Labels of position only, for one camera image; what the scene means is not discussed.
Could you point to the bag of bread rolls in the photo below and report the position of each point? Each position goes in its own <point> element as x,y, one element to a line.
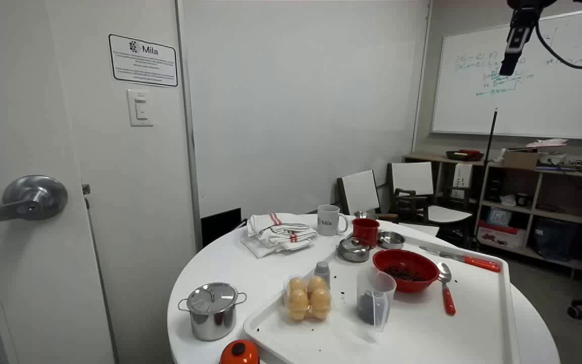
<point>308,297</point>

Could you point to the clear plastic measuring jug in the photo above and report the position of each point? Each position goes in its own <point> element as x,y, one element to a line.
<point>374,296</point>

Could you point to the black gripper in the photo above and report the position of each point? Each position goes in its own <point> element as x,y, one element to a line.
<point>524,20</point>

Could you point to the wall sign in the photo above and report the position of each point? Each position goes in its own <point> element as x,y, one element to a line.
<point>143,62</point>

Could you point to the red handled knife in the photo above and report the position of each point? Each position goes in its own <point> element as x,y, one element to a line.
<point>463,257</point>

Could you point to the metal door handle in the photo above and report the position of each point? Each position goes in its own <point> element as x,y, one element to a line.
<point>33,197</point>

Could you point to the white light switch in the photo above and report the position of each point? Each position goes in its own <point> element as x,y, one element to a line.
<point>138,110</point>

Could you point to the wooden shelf unit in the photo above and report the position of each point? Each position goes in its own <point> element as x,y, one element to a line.
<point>532,212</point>

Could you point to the small steel lidded bowl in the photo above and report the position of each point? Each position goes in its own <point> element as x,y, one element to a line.
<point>353,252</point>

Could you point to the white round table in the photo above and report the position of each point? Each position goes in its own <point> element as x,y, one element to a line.
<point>227,260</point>

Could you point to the whiteboard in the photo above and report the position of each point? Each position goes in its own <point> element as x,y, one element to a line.
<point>543,98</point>

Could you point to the red bowl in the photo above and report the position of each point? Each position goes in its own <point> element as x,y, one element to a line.
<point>412,271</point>

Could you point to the white red striped cloth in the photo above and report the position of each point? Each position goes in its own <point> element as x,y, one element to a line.
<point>277,233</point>

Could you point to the red mug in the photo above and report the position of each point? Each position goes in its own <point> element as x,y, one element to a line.
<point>367,231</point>

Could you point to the black box on floor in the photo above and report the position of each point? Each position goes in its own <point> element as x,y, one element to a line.
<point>220,225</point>

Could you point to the red handled metal spoon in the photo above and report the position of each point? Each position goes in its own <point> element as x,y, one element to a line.
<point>448,296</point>

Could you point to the orange round object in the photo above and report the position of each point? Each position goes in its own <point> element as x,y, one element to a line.
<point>241,353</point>

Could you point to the white plastic tray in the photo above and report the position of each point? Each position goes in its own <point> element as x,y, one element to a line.
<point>419,331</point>

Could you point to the small steel pot with lid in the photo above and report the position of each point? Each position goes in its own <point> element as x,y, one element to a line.
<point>214,309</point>

